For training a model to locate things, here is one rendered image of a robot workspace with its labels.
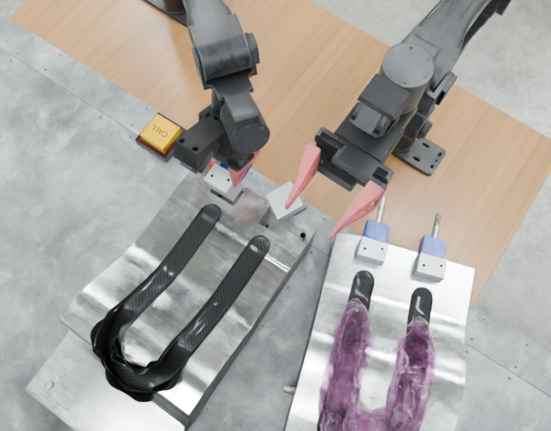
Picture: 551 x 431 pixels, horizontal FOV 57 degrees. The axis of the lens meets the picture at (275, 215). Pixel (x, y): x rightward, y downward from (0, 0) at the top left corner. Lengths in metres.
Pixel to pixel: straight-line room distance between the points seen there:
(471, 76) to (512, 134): 1.11
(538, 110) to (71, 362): 1.95
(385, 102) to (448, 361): 0.51
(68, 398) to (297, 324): 0.41
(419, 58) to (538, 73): 1.85
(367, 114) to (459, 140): 0.63
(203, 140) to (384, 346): 0.45
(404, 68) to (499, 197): 0.60
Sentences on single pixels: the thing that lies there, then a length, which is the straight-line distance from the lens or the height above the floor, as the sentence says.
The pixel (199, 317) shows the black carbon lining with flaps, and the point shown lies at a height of 0.89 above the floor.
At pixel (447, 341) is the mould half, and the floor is 0.87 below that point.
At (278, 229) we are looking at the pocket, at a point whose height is 0.86.
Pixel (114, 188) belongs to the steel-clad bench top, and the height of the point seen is 0.80.
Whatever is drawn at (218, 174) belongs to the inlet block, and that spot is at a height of 0.95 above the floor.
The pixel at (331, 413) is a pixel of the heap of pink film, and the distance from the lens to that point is 0.87.
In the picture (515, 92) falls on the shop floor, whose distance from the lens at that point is 2.33.
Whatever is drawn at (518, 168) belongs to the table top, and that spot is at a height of 0.80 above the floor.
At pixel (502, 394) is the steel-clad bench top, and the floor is 0.80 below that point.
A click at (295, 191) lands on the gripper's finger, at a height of 1.21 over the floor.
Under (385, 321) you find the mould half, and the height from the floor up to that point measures 0.87.
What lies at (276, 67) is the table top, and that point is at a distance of 1.18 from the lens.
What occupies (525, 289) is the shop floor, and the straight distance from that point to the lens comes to 2.01.
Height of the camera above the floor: 1.76
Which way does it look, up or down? 70 degrees down
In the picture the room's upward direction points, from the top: 2 degrees clockwise
